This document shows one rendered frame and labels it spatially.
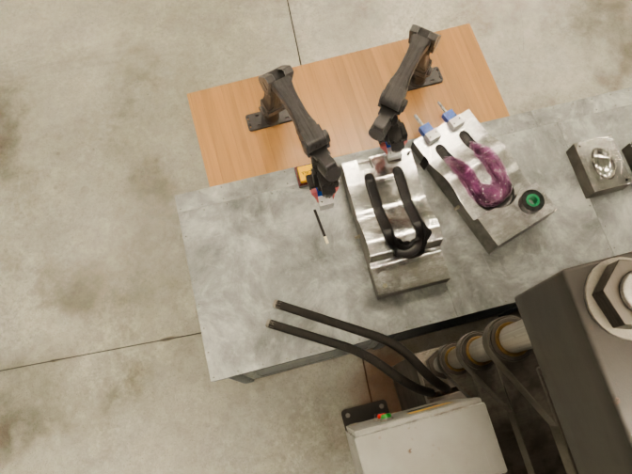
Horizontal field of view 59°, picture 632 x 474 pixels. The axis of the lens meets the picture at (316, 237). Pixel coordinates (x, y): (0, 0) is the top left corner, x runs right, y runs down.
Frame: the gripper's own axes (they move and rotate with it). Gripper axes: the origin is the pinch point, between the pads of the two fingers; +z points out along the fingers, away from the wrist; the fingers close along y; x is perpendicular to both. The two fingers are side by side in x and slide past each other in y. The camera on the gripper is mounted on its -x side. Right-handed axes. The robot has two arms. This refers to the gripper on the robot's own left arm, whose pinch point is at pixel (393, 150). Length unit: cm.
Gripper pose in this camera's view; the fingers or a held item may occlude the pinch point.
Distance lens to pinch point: 204.1
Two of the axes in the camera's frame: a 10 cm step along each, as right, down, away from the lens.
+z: 2.1, 5.6, 8.0
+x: -1.7, -7.9, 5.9
